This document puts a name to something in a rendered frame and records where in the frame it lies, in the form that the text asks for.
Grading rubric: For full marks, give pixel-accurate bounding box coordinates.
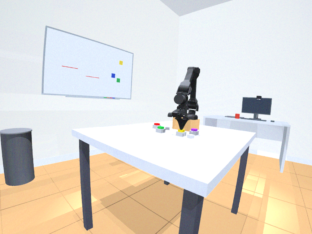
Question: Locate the yellow button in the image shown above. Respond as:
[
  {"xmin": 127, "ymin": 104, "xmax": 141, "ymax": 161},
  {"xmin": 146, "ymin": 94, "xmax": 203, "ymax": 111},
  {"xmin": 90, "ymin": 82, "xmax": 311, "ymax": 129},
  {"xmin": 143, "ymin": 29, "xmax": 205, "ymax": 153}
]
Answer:
[{"xmin": 176, "ymin": 129, "xmax": 186, "ymax": 137}]

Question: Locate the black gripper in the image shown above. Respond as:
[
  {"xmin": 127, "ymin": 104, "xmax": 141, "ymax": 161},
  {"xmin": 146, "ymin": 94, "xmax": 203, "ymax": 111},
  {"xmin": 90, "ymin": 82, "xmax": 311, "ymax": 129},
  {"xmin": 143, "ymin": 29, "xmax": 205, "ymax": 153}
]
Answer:
[{"xmin": 168, "ymin": 104, "xmax": 198, "ymax": 130}]

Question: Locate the green button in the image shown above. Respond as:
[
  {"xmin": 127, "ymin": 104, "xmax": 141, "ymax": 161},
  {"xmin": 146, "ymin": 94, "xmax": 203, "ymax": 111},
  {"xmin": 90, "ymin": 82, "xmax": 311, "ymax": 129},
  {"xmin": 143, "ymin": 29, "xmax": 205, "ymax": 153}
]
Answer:
[{"xmin": 156, "ymin": 126, "xmax": 166, "ymax": 133}]

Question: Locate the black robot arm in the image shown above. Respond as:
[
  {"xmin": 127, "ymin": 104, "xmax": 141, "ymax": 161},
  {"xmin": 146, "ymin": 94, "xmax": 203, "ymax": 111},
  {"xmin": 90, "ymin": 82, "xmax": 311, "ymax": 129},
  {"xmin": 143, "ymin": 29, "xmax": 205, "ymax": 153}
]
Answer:
[{"xmin": 172, "ymin": 67, "xmax": 200, "ymax": 118}]

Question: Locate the purple button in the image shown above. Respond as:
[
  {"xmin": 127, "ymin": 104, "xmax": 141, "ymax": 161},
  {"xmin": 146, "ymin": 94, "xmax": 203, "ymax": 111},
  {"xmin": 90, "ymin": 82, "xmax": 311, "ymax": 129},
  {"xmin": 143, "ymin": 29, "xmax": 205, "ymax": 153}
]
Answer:
[{"xmin": 189, "ymin": 129, "xmax": 199, "ymax": 135}]

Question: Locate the red button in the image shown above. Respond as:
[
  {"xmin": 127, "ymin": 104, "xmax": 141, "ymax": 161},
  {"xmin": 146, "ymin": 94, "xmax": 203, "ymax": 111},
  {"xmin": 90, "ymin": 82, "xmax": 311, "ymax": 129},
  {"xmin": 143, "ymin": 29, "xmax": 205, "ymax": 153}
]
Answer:
[{"xmin": 152, "ymin": 123, "xmax": 161, "ymax": 129}]

